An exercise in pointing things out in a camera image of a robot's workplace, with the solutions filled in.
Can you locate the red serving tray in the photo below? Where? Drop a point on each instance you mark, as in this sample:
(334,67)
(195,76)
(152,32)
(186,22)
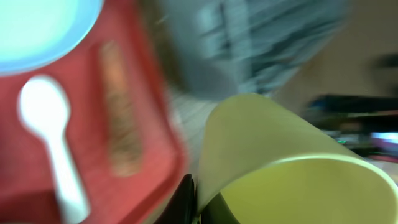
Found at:
(27,191)

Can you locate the light blue plate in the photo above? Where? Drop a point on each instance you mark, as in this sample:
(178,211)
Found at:
(35,33)

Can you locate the yellow plastic cup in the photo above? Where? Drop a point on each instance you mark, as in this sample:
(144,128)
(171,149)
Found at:
(261,163)

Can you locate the orange carrot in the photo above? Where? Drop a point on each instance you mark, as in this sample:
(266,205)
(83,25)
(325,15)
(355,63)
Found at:
(125,147)

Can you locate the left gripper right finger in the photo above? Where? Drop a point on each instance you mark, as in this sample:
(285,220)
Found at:
(217,212)

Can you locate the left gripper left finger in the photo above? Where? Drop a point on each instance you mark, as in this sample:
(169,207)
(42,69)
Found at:
(181,207)

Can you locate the grey dishwasher rack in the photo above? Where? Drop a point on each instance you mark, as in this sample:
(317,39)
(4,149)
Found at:
(226,47)

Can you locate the white plastic spoon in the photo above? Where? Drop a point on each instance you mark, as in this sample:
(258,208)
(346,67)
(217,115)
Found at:
(44,110)

